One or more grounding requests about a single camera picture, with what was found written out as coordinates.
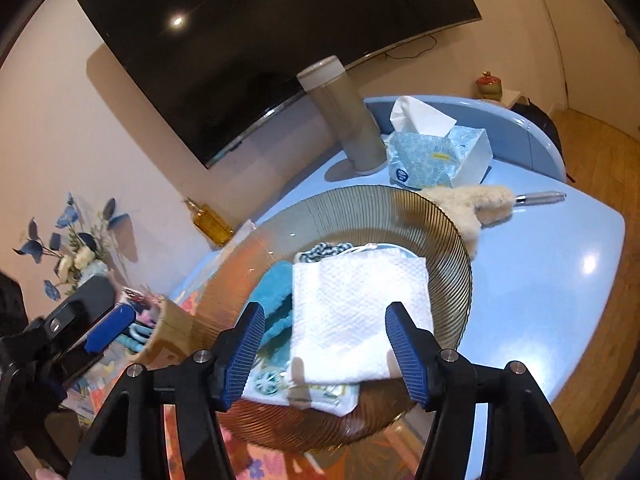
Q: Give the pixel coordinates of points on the orange floral table mat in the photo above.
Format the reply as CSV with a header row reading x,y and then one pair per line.
x,y
300,465

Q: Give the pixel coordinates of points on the teal fuzzy headband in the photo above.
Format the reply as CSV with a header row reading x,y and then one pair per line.
x,y
277,285

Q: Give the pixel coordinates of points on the beige pen holder cup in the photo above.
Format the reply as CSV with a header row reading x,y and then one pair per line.
x,y
175,330

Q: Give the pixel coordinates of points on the artificial blue and white flowers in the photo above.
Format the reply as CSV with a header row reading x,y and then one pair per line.
x,y
75,255

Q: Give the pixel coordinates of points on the tall beige canister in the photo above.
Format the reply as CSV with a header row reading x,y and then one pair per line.
x,y
345,120

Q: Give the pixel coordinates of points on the cream fluffy duster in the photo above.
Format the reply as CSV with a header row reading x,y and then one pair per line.
x,y
465,205

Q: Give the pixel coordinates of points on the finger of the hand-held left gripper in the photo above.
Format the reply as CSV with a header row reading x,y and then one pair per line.
x,y
110,327

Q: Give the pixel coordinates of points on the white cloth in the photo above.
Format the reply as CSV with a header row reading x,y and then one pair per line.
x,y
350,310

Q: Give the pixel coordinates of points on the white wet wipes pack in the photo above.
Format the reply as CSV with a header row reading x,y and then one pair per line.
x,y
325,397

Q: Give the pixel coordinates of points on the black wall television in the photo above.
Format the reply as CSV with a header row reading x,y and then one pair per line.
x,y
250,50

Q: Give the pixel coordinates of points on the amber ribbed glass plate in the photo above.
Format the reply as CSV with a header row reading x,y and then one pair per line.
x,y
440,260

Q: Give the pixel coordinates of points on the white face mask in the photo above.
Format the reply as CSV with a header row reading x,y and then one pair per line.
x,y
380,252

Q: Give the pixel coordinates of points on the black bag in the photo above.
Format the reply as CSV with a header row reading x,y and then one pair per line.
x,y
542,125

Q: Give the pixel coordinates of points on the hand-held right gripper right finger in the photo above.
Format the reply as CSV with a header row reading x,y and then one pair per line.
x,y
407,355

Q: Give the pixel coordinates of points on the small white stool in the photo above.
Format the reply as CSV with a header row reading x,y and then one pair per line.
x,y
515,97

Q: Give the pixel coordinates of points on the amber oil bottle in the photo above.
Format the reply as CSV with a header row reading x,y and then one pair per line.
x,y
212,225

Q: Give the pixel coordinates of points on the person's left hand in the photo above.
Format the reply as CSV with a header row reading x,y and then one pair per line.
x,y
49,475

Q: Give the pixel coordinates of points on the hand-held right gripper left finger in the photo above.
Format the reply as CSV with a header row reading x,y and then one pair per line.
x,y
245,355

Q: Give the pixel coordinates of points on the red and gold jar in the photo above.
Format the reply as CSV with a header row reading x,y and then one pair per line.
x,y
487,87

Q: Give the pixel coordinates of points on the blue striped scrunchie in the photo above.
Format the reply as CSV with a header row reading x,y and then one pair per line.
x,y
320,252

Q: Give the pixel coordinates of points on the blue patterned tissue pack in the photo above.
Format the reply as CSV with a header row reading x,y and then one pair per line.
x,y
430,160

